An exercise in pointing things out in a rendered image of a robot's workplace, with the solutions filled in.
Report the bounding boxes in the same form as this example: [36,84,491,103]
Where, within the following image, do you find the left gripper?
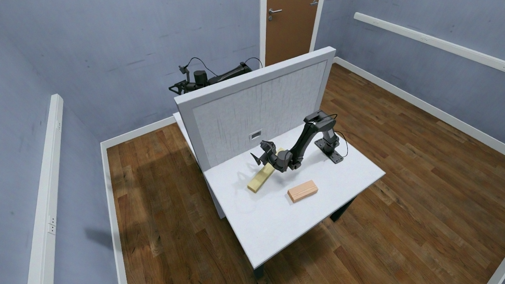
[250,140,277,166]

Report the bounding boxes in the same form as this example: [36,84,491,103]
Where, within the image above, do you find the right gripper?
[169,68,196,95]

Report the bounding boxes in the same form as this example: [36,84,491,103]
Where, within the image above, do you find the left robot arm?
[274,110,344,173]

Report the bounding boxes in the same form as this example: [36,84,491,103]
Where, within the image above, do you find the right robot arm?
[179,62,252,90]

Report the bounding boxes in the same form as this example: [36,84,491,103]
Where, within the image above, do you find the grey panel wall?
[174,46,336,172]

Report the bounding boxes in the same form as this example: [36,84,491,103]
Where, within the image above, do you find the long wooden board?
[247,147,285,193]

